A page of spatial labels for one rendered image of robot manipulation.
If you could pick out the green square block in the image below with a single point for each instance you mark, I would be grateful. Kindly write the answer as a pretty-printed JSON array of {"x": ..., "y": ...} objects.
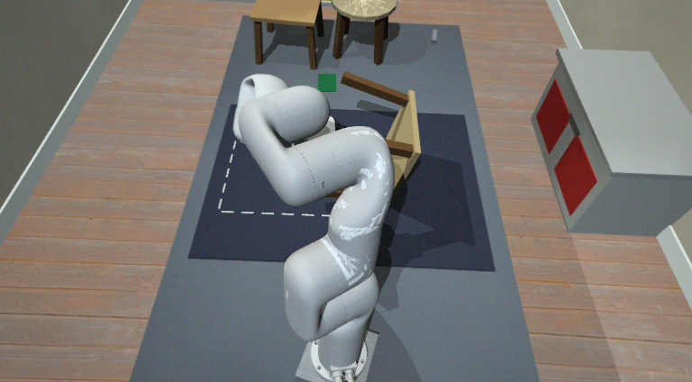
[{"x": 326, "y": 82}]

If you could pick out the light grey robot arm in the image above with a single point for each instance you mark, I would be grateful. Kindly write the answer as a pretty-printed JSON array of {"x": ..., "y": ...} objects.
[{"x": 338, "y": 269}]

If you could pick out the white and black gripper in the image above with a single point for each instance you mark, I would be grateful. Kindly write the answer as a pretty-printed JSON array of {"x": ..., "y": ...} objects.
[{"x": 332, "y": 126}]

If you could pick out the dark navy floor mat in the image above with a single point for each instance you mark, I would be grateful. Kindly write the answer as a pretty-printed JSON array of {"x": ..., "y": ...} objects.
[{"x": 436, "y": 219}]

